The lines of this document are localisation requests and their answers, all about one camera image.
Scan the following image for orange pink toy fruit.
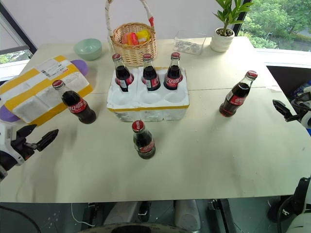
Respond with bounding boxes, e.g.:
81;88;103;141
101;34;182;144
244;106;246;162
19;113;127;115
121;33;139;46

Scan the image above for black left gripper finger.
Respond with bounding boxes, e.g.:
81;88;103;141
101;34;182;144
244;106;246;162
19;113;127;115
17;124;38;141
36;129;60;152

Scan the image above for black table frame bracket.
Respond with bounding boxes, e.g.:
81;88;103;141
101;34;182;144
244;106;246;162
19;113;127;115
207;198;238;233

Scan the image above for green leafy plant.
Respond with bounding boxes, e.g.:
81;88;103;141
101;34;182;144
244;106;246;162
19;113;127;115
213;0;255;37

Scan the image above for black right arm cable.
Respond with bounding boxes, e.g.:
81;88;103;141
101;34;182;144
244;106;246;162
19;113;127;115
277;193;303;223

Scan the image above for white package yellow tape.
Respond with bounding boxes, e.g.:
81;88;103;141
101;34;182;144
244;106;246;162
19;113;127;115
0;55;94;127

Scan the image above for grey rounded block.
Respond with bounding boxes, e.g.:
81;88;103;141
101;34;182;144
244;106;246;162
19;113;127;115
104;200;139;226
174;199;202;232

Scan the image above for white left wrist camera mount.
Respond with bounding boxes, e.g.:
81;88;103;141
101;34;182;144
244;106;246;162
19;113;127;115
0;123;25;167

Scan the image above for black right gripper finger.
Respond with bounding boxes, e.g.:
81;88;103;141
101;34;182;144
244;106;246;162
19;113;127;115
272;99;300;122

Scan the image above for glass cola bottle red cap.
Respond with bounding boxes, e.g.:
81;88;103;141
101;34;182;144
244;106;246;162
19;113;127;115
141;53;161;92
131;120;156;160
163;52;184;92
52;80;97;125
219;70;259;119
112;53;135;93

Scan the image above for yellow toy fruit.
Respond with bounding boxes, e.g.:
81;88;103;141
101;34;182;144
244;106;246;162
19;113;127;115
135;29;151;45

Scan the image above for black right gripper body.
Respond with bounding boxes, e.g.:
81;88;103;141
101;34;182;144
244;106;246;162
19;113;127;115
290;92;311;116

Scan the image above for white ribbed plant pot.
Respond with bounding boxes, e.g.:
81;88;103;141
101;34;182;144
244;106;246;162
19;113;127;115
209;27;236;53

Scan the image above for black window frame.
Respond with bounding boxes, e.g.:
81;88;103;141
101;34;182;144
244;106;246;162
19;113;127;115
0;2;37;60

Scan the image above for light green bowl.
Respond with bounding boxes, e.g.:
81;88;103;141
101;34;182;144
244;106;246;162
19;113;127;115
73;38;103;61

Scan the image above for purple plastic tray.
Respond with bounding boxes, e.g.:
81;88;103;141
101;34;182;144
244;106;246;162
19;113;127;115
0;59;89;123

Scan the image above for clear plastic container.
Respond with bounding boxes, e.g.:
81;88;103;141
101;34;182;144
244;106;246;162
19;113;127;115
173;30;207;56

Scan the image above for wicker basket with handle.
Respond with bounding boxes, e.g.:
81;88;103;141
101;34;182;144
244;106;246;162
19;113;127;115
104;0;158;67

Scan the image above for thin white cable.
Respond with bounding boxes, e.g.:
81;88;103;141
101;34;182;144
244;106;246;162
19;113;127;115
70;203;96;228

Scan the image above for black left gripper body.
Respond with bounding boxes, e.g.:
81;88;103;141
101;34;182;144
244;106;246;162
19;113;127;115
10;135;38;161

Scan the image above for white foam bottle tray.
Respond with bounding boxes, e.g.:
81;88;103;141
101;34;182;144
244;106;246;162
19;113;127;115
106;67;190;122

